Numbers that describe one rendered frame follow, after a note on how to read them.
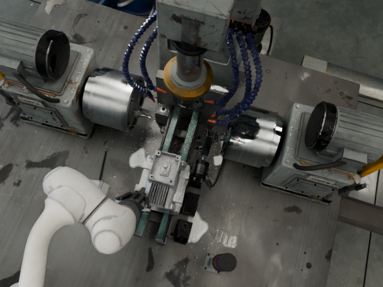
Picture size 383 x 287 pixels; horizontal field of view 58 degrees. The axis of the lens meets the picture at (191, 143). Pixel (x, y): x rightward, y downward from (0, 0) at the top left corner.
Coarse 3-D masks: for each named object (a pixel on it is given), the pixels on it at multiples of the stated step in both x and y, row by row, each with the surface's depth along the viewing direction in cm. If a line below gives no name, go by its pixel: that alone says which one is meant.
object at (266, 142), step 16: (256, 112) 141; (272, 112) 144; (240, 128) 137; (256, 128) 137; (272, 128) 138; (224, 144) 152; (240, 144) 138; (256, 144) 137; (272, 144) 138; (240, 160) 144; (256, 160) 141
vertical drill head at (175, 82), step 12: (192, 24) 92; (192, 36) 97; (180, 60) 110; (192, 60) 108; (204, 60) 126; (168, 72) 124; (180, 72) 117; (192, 72) 115; (204, 72) 122; (168, 84) 122; (180, 84) 120; (192, 84) 120; (204, 84) 123; (180, 96) 122; (192, 96) 122
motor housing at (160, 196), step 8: (152, 160) 141; (184, 168) 142; (144, 176) 138; (144, 184) 137; (152, 184) 135; (160, 184) 133; (176, 184) 137; (184, 184) 139; (152, 192) 134; (160, 192) 133; (168, 192) 133; (176, 192) 137; (184, 192) 142; (152, 200) 132; (160, 200) 132; (168, 200) 134; (152, 208) 146; (160, 208) 147; (176, 208) 136
